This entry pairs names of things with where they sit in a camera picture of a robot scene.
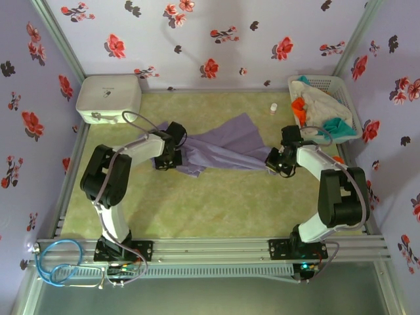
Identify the purple t-shirt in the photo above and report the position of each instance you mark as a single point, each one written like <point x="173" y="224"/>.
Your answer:
<point x="229" y="144"/>

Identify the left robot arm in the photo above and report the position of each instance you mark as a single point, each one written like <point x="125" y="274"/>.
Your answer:
<point x="105" y="177"/>

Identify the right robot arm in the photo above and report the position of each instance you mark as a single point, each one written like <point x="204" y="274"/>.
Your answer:
<point x="344" y="197"/>

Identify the small white bottle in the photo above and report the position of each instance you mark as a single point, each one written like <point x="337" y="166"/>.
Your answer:
<point x="273" y="109"/>

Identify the orange t-shirt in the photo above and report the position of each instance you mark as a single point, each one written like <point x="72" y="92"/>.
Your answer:
<point x="298" y="106"/>

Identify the teal t-shirt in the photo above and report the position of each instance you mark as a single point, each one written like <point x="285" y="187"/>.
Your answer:
<point x="339" y="128"/>

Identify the white t-shirt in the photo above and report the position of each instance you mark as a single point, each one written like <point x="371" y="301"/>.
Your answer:
<point x="321" y="101"/>

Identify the teal cloth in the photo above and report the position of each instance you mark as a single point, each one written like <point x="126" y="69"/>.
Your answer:
<point x="302" y="79"/>

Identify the white zippered case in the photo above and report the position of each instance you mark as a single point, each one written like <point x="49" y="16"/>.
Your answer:
<point x="108" y="95"/>

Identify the white plastic laundry basket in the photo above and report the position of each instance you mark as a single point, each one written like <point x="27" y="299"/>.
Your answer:
<point x="338" y="82"/>

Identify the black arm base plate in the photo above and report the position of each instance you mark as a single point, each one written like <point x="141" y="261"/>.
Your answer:
<point x="144" y="251"/>
<point x="279" y="249"/>

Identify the aluminium side frame rail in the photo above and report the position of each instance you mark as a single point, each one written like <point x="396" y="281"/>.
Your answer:
<point x="78" y="144"/>
<point x="374" y="229"/>

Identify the aluminium front frame rail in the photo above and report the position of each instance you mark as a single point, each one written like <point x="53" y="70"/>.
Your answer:
<point x="210" y="249"/>

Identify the aluminium frame post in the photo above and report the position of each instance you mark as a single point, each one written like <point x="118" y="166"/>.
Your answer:
<point x="358" y="36"/>
<point x="58" y="36"/>

